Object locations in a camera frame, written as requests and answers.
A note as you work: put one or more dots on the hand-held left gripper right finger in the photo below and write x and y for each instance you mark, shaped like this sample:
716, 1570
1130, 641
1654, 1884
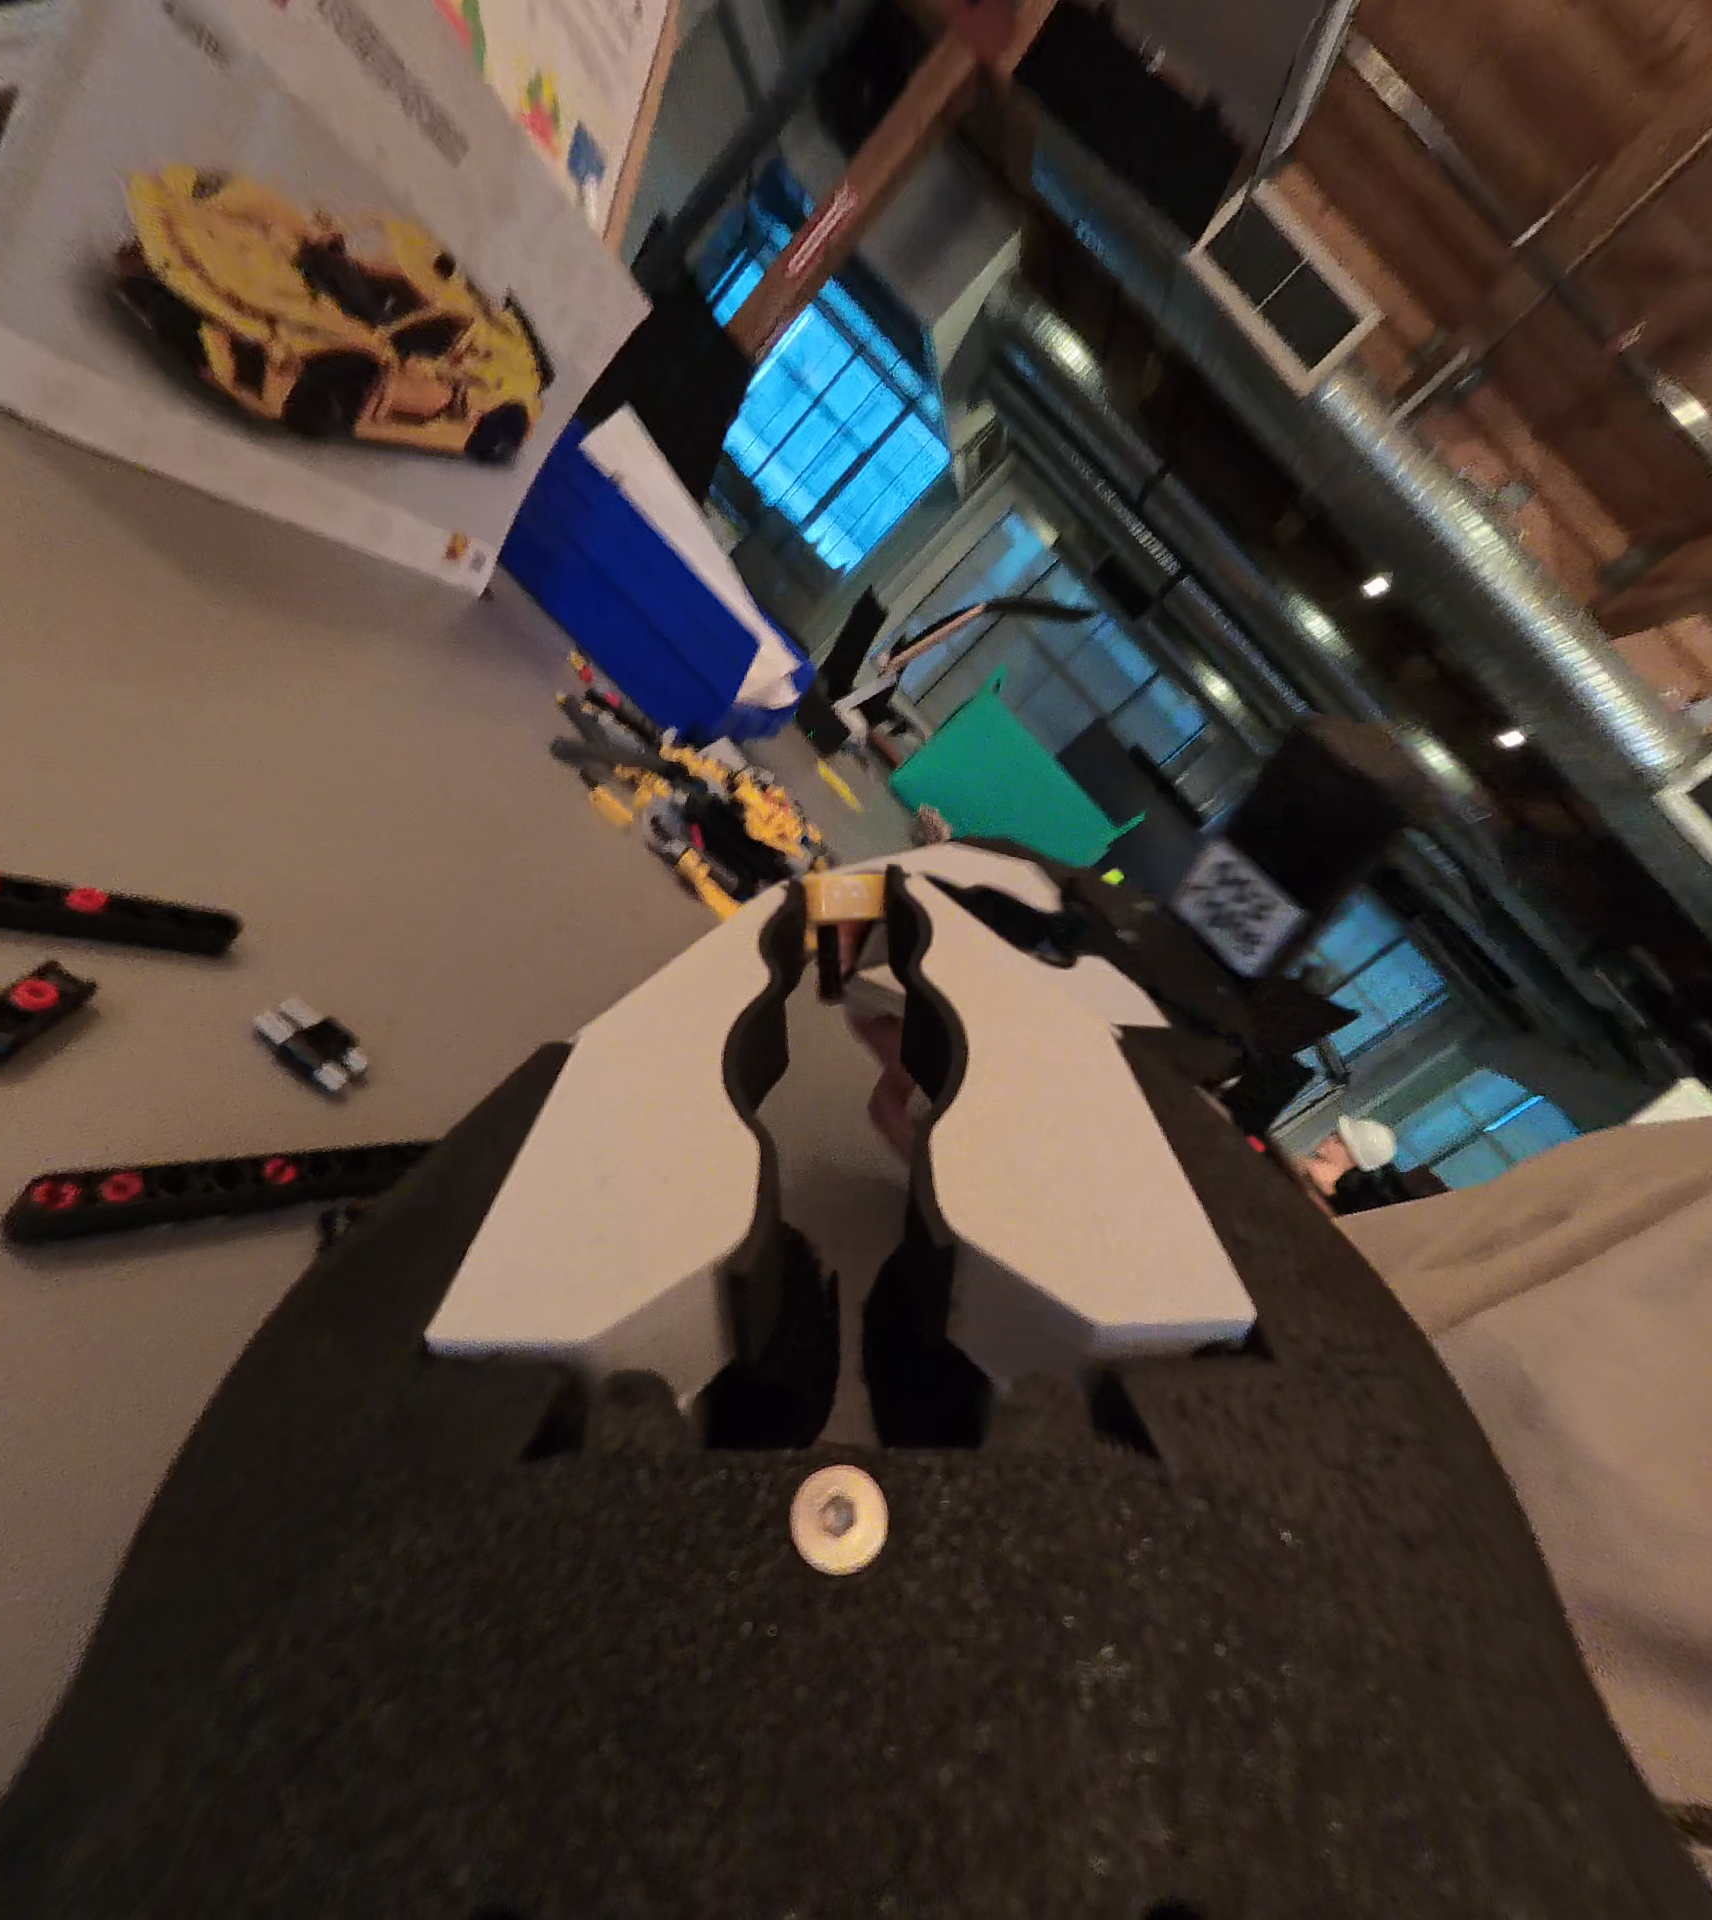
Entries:
1080, 1184

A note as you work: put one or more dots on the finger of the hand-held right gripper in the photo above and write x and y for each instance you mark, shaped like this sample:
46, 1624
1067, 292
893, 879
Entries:
976, 862
1135, 998

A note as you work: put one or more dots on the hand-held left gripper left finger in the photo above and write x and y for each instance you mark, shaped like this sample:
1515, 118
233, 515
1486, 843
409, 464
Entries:
601, 1184

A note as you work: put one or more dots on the yellow angled brick piece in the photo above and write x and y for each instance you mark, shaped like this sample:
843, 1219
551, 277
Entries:
844, 896

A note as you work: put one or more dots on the grey desk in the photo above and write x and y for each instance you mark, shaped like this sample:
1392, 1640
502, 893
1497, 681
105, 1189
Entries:
270, 721

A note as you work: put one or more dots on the person's right hand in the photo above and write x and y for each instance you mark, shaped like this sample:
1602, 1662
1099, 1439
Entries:
895, 1081

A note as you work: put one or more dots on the green folded board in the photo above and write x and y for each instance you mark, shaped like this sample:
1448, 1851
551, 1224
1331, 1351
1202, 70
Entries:
1006, 781

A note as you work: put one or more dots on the yellow paper slip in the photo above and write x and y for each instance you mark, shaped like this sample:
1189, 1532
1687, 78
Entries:
838, 782

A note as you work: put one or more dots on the black box green light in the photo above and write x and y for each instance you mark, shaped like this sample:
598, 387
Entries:
822, 723

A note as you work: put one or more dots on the pile of yellow black bricks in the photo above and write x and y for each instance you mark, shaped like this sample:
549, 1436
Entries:
714, 819

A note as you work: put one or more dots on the black connector white axles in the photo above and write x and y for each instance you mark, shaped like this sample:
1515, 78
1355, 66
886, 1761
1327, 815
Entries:
313, 1046

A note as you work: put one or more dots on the black beam with red pins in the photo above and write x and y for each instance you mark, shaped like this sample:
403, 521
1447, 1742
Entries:
60, 908
196, 1189

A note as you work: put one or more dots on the blue plastic bin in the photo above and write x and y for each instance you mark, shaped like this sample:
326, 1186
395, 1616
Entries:
630, 614

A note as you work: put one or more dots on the white paper sheets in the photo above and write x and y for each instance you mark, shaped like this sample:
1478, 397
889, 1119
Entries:
691, 541

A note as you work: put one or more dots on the large paned window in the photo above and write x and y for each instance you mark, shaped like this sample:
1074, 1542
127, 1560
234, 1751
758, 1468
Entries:
827, 421

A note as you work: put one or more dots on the black standing panel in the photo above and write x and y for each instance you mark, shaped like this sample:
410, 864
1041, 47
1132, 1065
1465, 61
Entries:
668, 390

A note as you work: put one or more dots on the person's beige jacket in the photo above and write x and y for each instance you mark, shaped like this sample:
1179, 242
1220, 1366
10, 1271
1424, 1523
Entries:
1620, 1351

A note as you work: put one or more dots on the white instruction sheet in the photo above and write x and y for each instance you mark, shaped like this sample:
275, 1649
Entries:
556, 74

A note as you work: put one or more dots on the instruction booklet car picture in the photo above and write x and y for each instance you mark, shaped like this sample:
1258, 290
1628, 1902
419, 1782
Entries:
300, 271

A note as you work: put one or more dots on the silver air duct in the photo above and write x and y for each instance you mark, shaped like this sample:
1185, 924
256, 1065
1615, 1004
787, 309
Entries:
1470, 601

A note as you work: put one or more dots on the small black frame red centre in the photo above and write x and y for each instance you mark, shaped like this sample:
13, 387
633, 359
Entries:
18, 1012

